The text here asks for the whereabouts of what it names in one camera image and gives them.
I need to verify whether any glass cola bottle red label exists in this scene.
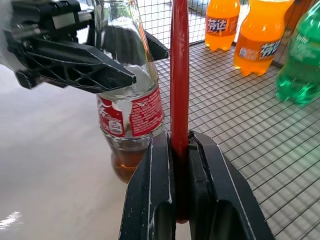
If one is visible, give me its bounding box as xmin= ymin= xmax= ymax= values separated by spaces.
xmin=87 ymin=0 xmax=166 ymax=185

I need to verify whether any green soda plastic bottle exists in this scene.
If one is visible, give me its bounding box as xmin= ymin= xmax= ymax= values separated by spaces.
xmin=275 ymin=0 xmax=320 ymax=107

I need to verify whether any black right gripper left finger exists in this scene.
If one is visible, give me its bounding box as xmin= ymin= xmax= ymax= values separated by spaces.
xmin=118 ymin=131 xmax=177 ymax=240

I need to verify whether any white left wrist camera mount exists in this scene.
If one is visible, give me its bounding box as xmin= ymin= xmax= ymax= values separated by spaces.
xmin=0 ymin=0 xmax=16 ymax=70

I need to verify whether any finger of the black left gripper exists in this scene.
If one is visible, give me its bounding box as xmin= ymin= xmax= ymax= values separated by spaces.
xmin=101 ymin=24 xmax=171 ymax=62
xmin=25 ymin=37 xmax=138 ymax=95

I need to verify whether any red rod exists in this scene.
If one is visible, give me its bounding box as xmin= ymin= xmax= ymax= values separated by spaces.
xmin=169 ymin=0 xmax=191 ymax=224

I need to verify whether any orange soda plastic bottle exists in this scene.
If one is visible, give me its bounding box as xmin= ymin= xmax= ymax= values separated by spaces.
xmin=204 ymin=0 xmax=241 ymax=52
xmin=232 ymin=0 xmax=296 ymax=77

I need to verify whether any black wire mesh rack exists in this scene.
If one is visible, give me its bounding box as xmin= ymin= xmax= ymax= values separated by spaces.
xmin=136 ymin=0 xmax=320 ymax=240

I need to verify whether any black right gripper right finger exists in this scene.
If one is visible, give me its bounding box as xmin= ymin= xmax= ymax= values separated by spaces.
xmin=187 ymin=130 xmax=276 ymax=240

